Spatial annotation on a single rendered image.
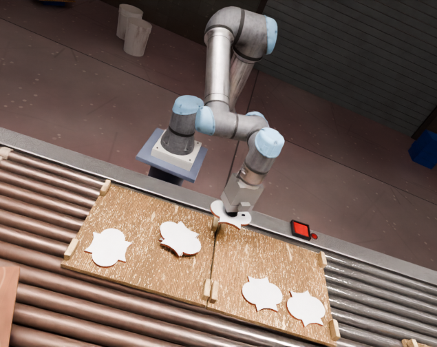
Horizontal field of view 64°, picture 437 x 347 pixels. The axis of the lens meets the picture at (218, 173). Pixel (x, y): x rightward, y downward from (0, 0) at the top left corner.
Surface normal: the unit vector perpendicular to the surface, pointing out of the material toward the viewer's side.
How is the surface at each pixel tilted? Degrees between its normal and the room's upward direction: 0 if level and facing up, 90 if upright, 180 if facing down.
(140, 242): 0
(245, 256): 0
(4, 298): 0
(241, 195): 90
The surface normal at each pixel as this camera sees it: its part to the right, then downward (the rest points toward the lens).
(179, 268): 0.34, -0.73
